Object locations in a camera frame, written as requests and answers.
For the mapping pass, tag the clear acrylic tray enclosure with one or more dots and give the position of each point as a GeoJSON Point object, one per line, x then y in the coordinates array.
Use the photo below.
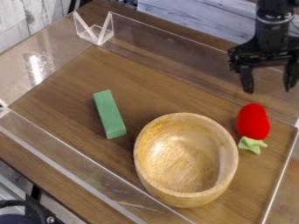
{"type": "Point", "coordinates": [137, 132]}

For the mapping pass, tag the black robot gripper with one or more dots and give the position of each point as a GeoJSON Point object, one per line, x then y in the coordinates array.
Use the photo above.
{"type": "Point", "coordinates": [272, 48]}

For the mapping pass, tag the green rectangular block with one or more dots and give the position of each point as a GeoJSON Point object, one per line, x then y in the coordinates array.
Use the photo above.
{"type": "Point", "coordinates": [110, 115]}

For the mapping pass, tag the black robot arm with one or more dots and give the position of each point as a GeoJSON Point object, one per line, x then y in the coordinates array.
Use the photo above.
{"type": "Point", "coordinates": [276, 7]}

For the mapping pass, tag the red plush strawberry toy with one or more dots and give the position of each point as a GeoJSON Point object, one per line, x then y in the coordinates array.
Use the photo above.
{"type": "Point", "coordinates": [253, 126]}

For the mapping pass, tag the black table clamp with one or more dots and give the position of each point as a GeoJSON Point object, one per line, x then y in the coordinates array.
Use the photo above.
{"type": "Point", "coordinates": [37, 210]}

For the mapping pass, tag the wooden bowl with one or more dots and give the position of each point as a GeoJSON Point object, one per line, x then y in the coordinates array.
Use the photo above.
{"type": "Point", "coordinates": [186, 159]}

